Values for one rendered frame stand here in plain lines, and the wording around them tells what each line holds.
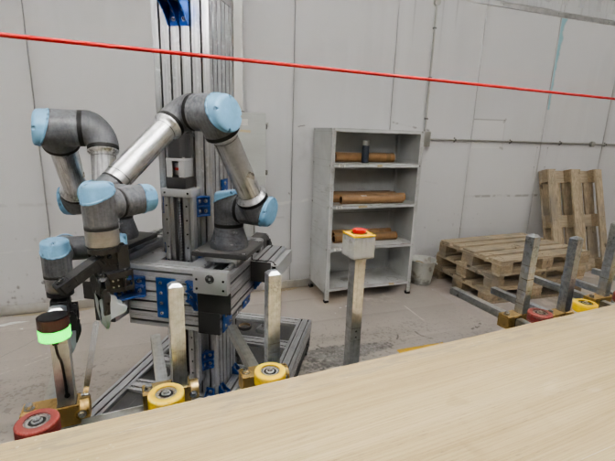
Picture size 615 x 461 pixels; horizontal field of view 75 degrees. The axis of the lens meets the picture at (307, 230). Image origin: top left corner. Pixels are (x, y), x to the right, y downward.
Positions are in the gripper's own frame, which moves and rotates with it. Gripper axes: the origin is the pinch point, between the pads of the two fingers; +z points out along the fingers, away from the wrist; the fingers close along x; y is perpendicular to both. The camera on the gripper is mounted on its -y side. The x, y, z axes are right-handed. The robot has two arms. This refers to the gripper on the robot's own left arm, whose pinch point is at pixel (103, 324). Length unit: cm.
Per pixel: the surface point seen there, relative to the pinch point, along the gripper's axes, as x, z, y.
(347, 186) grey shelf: 154, 7, 275
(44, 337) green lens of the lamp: -11.0, -6.2, -14.3
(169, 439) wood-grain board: -34.9, 11.4, -0.4
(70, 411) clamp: -7.1, 15.1, -11.2
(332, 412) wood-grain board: -51, 12, 29
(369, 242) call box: -35, -17, 61
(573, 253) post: -66, -2, 152
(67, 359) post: -6.6, 2.4, -10.1
